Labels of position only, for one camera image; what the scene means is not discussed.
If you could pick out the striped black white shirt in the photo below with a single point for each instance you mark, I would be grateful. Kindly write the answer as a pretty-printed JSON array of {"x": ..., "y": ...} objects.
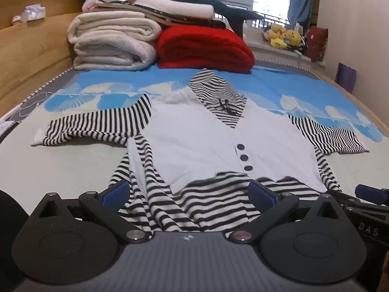
[{"x": 197, "y": 137}]

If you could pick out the white windowsill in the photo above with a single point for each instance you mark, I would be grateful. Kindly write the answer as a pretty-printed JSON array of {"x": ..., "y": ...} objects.
[{"x": 273, "y": 53}]

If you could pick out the white folded cloth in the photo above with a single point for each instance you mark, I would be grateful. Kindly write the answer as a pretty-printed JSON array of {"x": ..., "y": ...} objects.
[{"x": 170, "y": 6}]

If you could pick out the blue patterned bed mat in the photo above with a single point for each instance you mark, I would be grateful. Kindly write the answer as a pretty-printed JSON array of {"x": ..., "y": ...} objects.
[{"x": 76, "y": 158}]

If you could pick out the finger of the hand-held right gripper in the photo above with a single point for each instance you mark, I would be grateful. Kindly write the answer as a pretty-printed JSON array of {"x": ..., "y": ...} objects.
[{"x": 372, "y": 194}]

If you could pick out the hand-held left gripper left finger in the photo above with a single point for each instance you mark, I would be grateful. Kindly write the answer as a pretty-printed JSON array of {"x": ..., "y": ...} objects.
[{"x": 117, "y": 194}]

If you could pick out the wooden bed side rail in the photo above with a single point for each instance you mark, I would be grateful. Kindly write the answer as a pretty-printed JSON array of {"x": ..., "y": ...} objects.
[{"x": 358, "y": 103}]

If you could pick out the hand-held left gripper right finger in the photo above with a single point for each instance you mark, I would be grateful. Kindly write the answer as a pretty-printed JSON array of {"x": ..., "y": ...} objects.
[{"x": 263, "y": 195}]

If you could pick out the crumpled clear plastic bag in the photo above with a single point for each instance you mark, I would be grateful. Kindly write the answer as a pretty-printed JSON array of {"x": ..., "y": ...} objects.
[{"x": 32, "y": 12}]

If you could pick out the white folded quilt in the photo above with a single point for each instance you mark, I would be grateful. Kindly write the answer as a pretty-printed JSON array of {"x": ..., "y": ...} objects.
[{"x": 109, "y": 39}]

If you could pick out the red folded blanket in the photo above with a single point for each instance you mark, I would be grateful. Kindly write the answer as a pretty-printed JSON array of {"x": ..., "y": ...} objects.
[{"x": 203, "y": 48}]

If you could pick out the blue curtain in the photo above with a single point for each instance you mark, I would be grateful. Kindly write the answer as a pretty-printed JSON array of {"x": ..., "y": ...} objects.
[{"x": 302, "y": 1}]

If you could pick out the wooden bed headboard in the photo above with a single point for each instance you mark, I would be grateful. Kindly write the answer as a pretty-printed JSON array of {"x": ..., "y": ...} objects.
[{"x": 33, "y": 51}]

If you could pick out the grey patterned bed sheet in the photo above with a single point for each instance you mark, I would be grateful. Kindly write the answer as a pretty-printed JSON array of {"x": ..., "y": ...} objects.
[{"x": 30, "y": 100}]

